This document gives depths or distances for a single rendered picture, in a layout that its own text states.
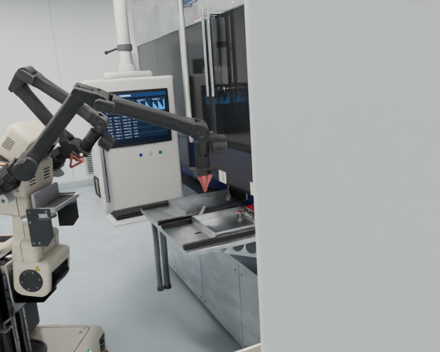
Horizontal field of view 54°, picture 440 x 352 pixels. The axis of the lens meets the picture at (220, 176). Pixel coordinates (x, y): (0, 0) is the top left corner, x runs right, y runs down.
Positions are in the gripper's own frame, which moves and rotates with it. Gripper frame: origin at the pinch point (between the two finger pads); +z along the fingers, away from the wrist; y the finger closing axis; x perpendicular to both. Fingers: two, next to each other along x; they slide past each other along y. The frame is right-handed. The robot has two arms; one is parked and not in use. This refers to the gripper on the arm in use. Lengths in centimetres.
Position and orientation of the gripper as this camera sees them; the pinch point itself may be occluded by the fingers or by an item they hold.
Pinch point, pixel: (204, 189)
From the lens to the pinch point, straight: 172.5
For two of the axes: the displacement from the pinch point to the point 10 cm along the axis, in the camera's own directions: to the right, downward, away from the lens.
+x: -4.2, -1.8, 8.9
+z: 0.7, 9.7, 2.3
